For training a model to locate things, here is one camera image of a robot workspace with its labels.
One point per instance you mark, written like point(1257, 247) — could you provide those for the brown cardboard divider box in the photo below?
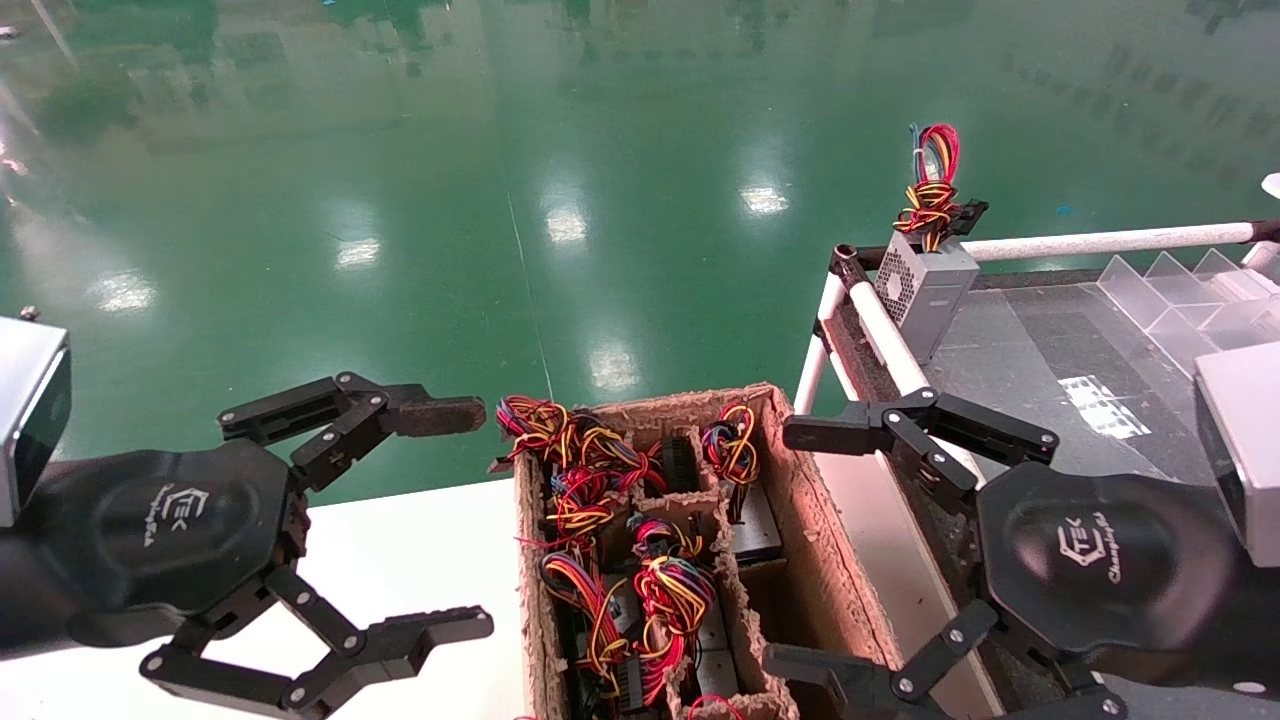
point(810, 560)

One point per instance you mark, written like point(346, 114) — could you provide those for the black conveyor belt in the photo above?
point(1020, 340)

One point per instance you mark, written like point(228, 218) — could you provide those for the black pipe joint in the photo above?
point(850, 265)
point(1265, 230)

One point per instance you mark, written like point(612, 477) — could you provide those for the short white frame pipe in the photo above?
point(815, 350)

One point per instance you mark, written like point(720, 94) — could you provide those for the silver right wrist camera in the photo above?
point(1245, 450)

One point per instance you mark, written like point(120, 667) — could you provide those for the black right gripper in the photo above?
point(1100, 560)

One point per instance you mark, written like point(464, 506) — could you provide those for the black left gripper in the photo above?
point(180, 520)

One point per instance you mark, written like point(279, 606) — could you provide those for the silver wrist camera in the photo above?
point(1245, 450)
point(25, 400)

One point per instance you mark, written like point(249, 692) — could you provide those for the clear acrylic divider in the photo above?
point(1180, 300)

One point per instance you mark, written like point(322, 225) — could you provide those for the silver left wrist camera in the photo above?
point(25, 400)

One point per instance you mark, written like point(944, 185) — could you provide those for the white round object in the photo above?
point(1272, 186)

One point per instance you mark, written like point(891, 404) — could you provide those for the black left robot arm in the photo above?
point(18, 600)

